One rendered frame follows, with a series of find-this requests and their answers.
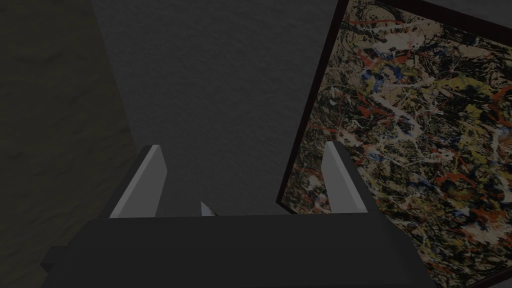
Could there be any framed abstract splatter painting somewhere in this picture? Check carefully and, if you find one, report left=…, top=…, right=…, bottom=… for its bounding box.
left=275, top=0, right=512, bottom=288

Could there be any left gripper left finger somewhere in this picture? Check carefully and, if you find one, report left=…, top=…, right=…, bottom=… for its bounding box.
left=98, top=144, right=168, bottom=219

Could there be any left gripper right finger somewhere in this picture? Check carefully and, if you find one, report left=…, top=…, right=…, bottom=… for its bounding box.
left=321, top=140, right=381, bottom=215

